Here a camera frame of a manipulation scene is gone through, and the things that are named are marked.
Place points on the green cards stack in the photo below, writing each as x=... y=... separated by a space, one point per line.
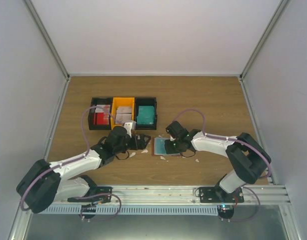
x=146 y=115

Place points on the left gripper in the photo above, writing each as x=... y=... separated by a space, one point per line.
x=142 y=145

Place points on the grey slotted cable duct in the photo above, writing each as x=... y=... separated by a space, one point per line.
x=199 y=210

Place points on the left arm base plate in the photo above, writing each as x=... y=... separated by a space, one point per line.
x=98 y=194

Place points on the black bin with red cards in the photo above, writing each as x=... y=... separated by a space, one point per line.
x=94 y=102

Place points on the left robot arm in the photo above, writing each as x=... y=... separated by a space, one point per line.
x=48 y=182

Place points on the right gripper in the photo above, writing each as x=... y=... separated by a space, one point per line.
x=169 y=149

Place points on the black bin with green cards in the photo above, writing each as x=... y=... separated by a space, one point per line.
x=146 y=101

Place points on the aluminium front rail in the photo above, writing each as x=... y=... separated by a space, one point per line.
x=184 y=195

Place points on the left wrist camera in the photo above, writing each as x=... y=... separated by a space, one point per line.
x=130 y=126

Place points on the yellow plastic bin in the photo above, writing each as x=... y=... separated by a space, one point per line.
x=121 y=101

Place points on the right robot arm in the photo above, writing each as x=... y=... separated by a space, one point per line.
x=248 y=159

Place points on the green credit card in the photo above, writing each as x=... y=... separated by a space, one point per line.
x=159 y=146

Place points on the red cards stack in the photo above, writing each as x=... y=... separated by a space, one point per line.
x=101 y=115

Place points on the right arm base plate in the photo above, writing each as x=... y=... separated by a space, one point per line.
x=207 y=194

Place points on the white cards stack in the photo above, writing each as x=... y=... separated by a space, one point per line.
x=123 y=114

